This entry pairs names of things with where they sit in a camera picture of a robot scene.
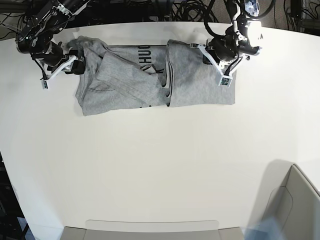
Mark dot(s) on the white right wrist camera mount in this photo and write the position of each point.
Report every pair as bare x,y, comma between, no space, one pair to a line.
56,71

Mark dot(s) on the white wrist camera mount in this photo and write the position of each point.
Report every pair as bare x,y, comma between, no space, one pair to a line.
224,70
56,71

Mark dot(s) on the grey T-shirt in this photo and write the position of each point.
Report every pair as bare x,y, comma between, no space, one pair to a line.
140,76

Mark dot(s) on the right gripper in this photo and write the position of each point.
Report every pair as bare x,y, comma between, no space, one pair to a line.
51,55

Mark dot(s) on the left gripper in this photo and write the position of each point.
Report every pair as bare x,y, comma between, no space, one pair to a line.
222,50

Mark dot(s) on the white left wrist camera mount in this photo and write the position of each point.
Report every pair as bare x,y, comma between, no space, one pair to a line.
224,70

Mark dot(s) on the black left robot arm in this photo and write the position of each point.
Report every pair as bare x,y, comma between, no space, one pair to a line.
236,42

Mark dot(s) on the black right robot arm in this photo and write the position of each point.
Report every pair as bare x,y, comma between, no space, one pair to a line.
36,37

